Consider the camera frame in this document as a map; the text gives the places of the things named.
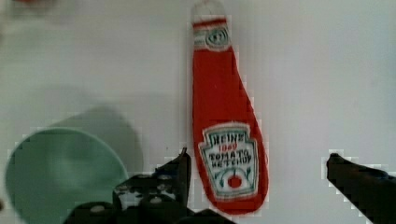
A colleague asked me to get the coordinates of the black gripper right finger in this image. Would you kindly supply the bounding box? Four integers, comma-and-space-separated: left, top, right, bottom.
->
326, 153, 396, 224

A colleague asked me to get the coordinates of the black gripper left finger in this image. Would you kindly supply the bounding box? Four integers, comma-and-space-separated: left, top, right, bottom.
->
112, 147, 191, 215

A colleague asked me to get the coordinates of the red ketchup bottle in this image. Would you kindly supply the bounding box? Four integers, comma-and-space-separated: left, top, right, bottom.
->
191, 0, 269, 216

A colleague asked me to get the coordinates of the green mug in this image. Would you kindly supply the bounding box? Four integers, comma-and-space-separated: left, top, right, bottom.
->
4, 105, 145, 224

